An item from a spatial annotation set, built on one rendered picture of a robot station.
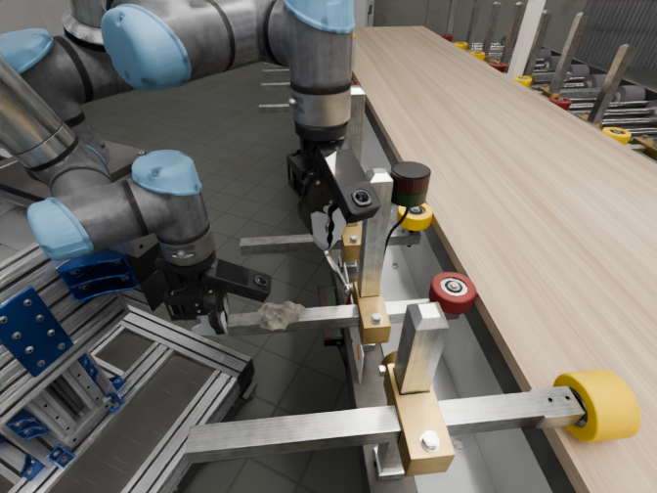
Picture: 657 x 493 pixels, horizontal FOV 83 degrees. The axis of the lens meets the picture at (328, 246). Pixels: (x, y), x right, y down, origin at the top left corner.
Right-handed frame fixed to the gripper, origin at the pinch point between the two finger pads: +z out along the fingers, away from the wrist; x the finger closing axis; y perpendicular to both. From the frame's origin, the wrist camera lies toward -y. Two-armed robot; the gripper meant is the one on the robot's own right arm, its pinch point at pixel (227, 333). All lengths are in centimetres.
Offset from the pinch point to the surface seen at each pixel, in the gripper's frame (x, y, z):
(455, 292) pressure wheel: 1.4, -41.7, -7.8
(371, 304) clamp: -0.2, -27.0, -4.5
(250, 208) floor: -167, 17, 82
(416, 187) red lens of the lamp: -1.0, -32.1, -28.7
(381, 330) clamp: 5.0, -28.0, -3.6
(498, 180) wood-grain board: -37, -68, -8
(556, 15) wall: -545, -408, 25
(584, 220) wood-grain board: -18, -79, -8
